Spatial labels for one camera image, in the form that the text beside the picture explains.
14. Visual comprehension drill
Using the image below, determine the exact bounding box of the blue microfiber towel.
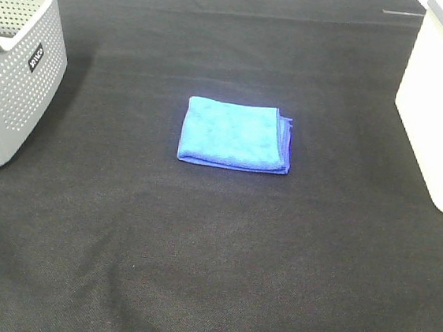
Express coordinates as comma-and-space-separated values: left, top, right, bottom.
177, 96, 292, 175

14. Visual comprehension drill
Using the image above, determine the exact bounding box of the black fabric table cover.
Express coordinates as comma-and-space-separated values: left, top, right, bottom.
0, 0, 443, 332

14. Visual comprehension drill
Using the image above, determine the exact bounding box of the grey perforated plastic basket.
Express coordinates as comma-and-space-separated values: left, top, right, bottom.
0, 0, 68, 166

